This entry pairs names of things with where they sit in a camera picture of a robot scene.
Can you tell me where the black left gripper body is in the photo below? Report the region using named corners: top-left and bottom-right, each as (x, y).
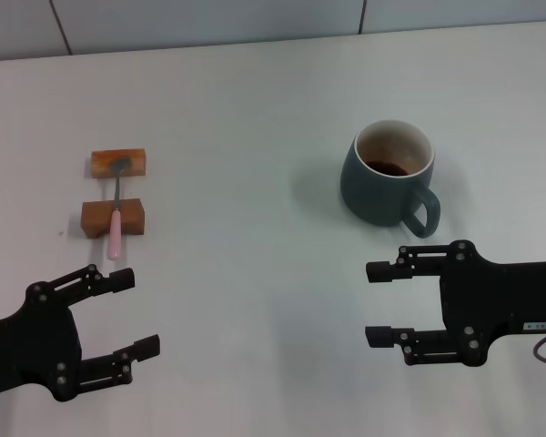
top-left (0, 280), bottom-right (83, 403)

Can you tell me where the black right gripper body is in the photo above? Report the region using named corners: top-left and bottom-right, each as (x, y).
top-left (440, 239), bottom-right (546, 368)

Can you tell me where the pink handled metal spoon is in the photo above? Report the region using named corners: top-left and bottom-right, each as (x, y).
top-left (106, 158), bottom-right (132, 262)

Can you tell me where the grey ceramic cup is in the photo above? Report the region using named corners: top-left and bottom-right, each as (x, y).
top-left (339, 119), bottom-right (441, 239)

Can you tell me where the dark notched wooden block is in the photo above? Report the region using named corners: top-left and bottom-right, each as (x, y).
top-left (80, 197), bottom-right (146, 239)

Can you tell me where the dark coffee liquid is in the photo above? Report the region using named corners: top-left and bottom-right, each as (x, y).
top-left (363, 158), bottom-right (410, 177)

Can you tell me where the light stained wooden block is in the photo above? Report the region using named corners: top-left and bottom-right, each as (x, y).
top-left (89, 147), bottom-right (147, 179)

